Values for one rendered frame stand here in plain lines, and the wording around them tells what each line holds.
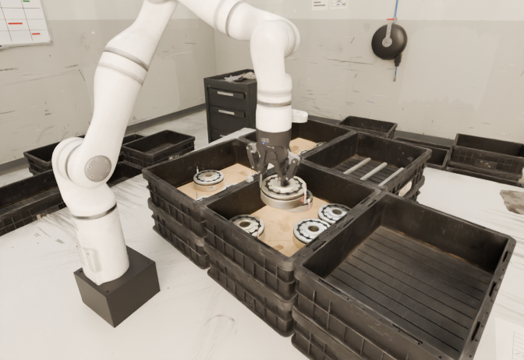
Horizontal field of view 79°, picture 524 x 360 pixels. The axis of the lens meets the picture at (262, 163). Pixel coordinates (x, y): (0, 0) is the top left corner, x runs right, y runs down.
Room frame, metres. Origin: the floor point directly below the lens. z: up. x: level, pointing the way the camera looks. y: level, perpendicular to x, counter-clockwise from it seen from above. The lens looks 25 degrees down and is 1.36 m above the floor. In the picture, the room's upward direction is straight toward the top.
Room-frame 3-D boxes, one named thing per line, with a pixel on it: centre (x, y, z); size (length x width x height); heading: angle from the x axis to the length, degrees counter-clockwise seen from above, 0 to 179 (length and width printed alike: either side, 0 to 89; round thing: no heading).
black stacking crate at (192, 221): (0.93, 0.13, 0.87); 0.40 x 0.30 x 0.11; 136
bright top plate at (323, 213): (0.75, -0.21, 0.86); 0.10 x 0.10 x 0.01
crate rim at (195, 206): (0.93, 0.13, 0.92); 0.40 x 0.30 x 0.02; 136
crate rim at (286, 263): (0.72, -0.08, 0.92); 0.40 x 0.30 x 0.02; 136
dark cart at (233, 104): (2.78, 0.12, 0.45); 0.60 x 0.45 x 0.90; 146
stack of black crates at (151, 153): (2.02, 0.69, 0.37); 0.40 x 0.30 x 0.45; 146
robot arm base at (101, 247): (0.60, 0.37, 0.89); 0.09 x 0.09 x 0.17; 56
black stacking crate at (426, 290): (0.51, -0.30, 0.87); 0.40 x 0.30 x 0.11; 136
